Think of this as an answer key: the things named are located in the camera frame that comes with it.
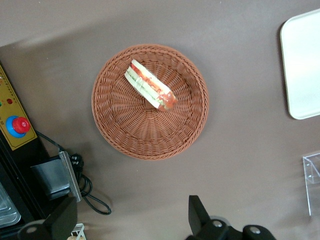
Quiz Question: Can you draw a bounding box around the brown wicker basket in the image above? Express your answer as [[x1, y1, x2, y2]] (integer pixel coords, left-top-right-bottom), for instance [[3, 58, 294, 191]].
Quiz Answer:
[[91, 44, 210, 161]]

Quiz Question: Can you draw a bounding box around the small white frame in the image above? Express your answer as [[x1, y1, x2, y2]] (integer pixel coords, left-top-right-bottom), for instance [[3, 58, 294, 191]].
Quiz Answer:
[[70, 223, 86, 240]]

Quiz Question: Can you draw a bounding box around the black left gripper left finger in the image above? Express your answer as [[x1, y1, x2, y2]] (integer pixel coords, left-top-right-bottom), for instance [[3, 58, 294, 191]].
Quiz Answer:
[[17, 197, 79, 240]]

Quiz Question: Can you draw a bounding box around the silver metal pan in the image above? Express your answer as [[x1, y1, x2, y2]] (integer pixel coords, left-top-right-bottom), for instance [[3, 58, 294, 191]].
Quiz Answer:
[[0, 181, 22, 229]]

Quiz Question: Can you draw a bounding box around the black control box yellow panel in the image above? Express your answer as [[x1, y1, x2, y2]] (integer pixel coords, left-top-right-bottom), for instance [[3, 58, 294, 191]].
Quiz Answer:
[[0, 61, 55, 225]]

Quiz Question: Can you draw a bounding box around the clear acrylic box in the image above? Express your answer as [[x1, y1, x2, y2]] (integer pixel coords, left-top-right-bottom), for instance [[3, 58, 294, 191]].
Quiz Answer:
[[301, 152, 320, 217]]

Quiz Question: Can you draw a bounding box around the white plastic tray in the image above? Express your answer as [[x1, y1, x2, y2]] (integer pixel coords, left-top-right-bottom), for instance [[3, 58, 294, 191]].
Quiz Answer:
[[279, 8, 320, 120]]

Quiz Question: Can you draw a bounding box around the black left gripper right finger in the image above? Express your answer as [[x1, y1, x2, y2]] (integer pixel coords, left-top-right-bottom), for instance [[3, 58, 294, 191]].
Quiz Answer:
[[185, 194, 276, 240]]

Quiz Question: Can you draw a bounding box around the black cable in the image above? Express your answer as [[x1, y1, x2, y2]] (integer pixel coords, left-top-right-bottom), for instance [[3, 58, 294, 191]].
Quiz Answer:
[[34, 129, 112, 215]]

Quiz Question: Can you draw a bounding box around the plastic-wrapped sandwich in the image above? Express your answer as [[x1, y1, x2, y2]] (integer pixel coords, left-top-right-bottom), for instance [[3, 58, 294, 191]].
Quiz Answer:
[[124, 58, 179, 113]]

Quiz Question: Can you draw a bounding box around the black plug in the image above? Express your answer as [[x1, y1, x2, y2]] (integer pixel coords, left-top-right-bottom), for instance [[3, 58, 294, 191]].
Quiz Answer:
[[70, 154, 85, 174]]

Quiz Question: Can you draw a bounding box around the red emergency stop button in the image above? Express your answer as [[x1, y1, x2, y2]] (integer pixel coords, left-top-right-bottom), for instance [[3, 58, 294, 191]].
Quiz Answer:
[[5, 115, 32, 139]]

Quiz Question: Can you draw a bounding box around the grey metal bracket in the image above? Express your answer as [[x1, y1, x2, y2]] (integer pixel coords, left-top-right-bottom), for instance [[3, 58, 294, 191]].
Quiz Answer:
[[30, 150, 83, 203]]

